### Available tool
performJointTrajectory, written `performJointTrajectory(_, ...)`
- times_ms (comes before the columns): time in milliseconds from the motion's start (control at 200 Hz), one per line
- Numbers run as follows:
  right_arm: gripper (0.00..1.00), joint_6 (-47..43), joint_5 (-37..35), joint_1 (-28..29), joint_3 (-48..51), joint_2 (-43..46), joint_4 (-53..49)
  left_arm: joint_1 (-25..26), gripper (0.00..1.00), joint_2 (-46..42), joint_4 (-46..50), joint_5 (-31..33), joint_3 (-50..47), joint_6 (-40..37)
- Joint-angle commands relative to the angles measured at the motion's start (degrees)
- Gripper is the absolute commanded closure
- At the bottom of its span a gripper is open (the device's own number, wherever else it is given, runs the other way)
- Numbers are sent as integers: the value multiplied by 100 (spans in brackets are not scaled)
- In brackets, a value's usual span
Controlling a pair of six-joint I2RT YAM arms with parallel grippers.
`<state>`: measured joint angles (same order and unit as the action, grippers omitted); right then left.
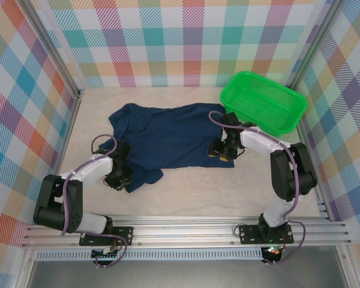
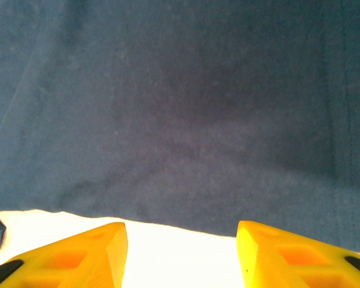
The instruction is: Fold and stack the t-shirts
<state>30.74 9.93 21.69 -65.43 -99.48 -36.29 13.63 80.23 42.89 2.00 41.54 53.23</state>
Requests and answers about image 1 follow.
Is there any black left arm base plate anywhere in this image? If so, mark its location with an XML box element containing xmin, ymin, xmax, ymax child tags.
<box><xmin>79</xmin><ymin>226</ymin><xmax>134</xmax><ymax>247</ymax></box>

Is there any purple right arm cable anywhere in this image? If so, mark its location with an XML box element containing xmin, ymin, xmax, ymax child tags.
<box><xmin>208</xmin><ymin>110</ymin><xmax>307</xmax><ymax>266</ymax></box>

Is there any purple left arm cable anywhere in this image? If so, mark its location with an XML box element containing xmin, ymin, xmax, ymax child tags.
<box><xmin>61</xmin><ymin>134</ymin><xmax>128</xmax><ymax>269</ymax></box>

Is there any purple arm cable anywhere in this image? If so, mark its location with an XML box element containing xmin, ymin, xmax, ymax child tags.
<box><xmin>61</xmin><ymin>134</ymin><xmax>128</xmax><ymax>269</ymax></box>
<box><xmin>208</xmin><ymin>110</ymin><xmax>307</xmax><ymax>266</ymax></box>

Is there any aluminium mounting rail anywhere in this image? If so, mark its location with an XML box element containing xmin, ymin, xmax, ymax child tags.
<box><xmin>20</xmin><ymin>218</ymin><xmax>352</xmax><ymax>249</ymax></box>

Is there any aluminium frame post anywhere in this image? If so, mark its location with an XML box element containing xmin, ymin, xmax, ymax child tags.
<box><xmin>19</xmin><ymin>0</ymin><xmax>83</xmax><ymax>98</ymax></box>
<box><xmin>287</xmin><ymin>0</ymin><xmax>347</xmax><ymax>89</ymax></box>

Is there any circuit board with green light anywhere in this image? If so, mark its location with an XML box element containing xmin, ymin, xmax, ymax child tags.
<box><xmin>263</xmin><ymin>245</ymin><xmax>284</xmax><ymax>262</ymax></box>

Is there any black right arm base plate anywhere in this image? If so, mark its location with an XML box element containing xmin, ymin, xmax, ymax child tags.
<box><xmin>238</xmin><ymin>223</ymin><xmax>295</xmax><ymax>245</ymax></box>

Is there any small black circuit board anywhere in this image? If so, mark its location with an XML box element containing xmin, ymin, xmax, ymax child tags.
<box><xmin>91</xmin><ymin>248</ymin><xmax>118</xmax><ymax>260</ymax></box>

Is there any slotted grey cable duct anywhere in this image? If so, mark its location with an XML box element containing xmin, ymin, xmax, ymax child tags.
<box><xmin>35</xmin><ymin>247</ymin><xmax>263</xmax><ymax>262</ymax></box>

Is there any dark blue t-shirt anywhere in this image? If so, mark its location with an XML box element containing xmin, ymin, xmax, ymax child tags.
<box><xmin>98</xmin><ymin>103</ymin><xmax>236</xmax><ymax>193</ymax></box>

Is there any green plastic basket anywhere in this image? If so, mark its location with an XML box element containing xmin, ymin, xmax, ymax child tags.
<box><xmin>219</xmin><ymin>71</ymin><xmax>308</xmax><ymax>138</ymax></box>

